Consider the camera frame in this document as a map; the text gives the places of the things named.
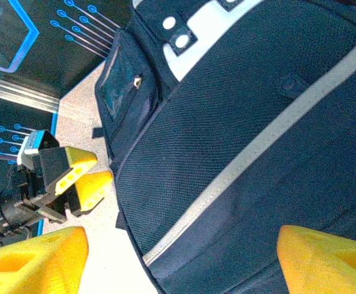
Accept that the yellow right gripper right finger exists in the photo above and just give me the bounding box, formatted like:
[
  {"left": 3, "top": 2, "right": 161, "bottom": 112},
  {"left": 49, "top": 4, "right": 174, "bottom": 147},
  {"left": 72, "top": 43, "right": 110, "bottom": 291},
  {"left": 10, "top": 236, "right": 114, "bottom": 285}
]
[{"left": 276, "top": 224, "right": 356, "bottom": 294}]

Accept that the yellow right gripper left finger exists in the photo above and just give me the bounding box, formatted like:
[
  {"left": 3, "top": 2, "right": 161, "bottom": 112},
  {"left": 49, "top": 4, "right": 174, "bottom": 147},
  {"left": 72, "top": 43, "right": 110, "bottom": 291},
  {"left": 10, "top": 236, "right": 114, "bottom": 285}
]
[{"left": 0, "top": 226, "right": 90, "bottom": 294}]

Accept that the navy blue backpack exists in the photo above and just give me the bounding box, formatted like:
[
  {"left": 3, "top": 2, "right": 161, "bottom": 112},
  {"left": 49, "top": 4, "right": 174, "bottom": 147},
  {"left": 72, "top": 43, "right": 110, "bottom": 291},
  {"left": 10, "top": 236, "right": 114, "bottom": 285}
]
[{"left": 91, "top": 0, "right": 356, "bottom": 294}]

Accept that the aluminium frame post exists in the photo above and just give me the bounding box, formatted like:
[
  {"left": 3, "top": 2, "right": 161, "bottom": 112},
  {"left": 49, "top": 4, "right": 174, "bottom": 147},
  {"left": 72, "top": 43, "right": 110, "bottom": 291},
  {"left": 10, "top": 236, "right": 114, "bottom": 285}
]
[{"left": 0, "top": 73, "right": 62, "bottom": 115}]

